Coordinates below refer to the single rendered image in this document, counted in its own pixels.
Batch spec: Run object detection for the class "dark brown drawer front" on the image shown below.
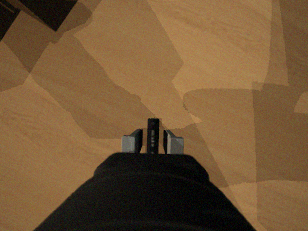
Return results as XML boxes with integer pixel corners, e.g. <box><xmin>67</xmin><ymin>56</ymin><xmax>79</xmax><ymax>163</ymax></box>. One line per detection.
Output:
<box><xmin>7</xmin><ymin>0</ymin><xmax>78</xmax><ymax>31</ymax></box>
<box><xmin>0</xmin><ymin>4</ymin><xmax>13</xmax><ymax>33</ymax></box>

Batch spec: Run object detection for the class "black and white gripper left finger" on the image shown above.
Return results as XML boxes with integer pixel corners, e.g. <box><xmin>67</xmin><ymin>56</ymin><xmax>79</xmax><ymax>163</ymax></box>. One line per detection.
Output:
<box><xmin>121</xmin><ymin>129</ymin><xmax>143</xmax><ymax>153</ymax></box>

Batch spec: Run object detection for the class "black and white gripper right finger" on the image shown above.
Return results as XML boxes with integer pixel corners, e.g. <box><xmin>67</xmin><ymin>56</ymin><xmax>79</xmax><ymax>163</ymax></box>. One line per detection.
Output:
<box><xmin>163</xmin><ymin>130</ymin><xmax>184</xmax><ymax>154</ymax></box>

